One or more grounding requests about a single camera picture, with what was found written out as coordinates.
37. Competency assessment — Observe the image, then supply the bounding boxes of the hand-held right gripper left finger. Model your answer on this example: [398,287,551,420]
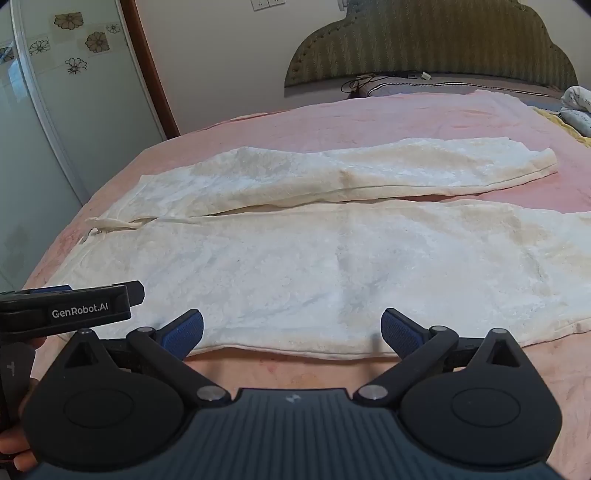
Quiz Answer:
[60,309,232,408]

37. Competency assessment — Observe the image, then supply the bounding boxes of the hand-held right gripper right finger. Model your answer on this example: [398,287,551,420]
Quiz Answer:
[355,308,532,408]

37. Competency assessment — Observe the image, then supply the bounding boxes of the white pants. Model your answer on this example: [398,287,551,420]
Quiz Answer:
[46,136,591,361]

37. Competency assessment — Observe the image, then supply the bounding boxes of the person's left hand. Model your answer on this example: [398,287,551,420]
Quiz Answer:
[0,427,38,472]

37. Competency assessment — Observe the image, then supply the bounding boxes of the flower-print wardrobe door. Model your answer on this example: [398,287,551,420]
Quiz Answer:
[0,0,167,296]

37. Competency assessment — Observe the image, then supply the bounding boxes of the pink blanket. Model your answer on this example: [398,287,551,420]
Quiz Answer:
[21,88,591,480]

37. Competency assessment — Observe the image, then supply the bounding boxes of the grey patterned pillow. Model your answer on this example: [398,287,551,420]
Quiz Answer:
[369,76,565,99]

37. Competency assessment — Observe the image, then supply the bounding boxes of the yellow cloth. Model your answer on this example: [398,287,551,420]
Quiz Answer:
[533,106,591,149]

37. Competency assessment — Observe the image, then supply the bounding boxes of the white printed cloth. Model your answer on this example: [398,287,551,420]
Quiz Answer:
[560,85,591,137]

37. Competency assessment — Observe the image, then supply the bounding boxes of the olive tufted headboard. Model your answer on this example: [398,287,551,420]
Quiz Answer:
[284,0,580,90]

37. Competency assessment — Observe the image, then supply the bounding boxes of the brown wooden door frame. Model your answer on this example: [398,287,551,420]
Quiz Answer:
[119,0,181,138]

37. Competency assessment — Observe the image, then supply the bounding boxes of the black cable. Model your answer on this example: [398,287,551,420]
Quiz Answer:
[341,73,409,94]

